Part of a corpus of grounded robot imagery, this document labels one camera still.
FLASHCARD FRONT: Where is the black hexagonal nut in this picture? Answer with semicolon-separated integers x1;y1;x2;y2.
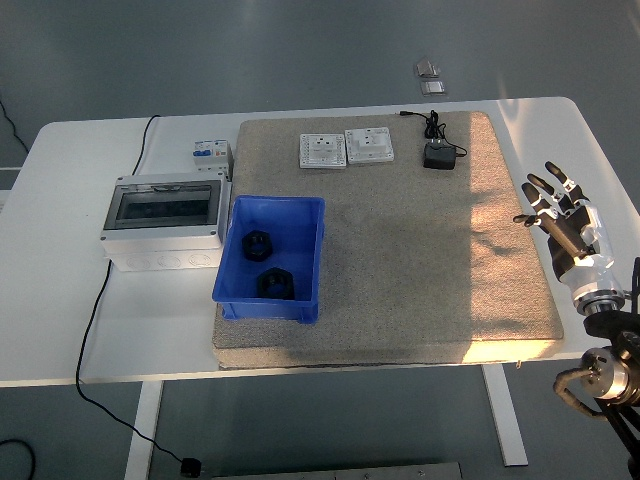
256;267;296;301
241;228;274;263

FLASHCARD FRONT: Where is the white table leg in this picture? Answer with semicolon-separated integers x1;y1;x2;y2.
123;382;165;480
481;364;530;469

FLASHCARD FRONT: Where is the grey metal plate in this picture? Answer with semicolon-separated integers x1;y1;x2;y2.
209;461;464;480

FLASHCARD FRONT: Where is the blue plastic box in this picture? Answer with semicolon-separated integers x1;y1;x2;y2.
212;194;326;324

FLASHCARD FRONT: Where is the black power adapter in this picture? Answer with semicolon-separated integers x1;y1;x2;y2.
422;141;457;170

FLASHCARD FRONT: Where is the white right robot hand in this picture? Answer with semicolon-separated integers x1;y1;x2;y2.
513;160;624;302

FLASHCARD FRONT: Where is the white circuit breaker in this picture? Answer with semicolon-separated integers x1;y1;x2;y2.
189;139;235;181

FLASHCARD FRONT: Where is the thin black floor cable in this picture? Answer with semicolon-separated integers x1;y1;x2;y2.
0;97;30;154

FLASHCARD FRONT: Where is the long black power cable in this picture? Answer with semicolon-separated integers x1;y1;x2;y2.
74;114;184;464

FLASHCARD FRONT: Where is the grey-brown mat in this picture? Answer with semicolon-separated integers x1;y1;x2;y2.
211;110;569;370

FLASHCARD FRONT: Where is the white wall socket panel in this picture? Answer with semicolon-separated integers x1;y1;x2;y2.
344;126;396;166
298;132;348;170

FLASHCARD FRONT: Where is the looped black floor cable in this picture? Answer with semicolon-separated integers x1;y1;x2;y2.
0;438;37;480

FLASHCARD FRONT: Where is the black adapter cord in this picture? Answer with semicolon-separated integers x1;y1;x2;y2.
398;110;469;159

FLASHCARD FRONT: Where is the grey distribution box clear lid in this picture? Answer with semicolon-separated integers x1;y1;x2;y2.
99;172;234;273

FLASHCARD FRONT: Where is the open metal floor socket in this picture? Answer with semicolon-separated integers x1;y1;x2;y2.
413;56;442;79

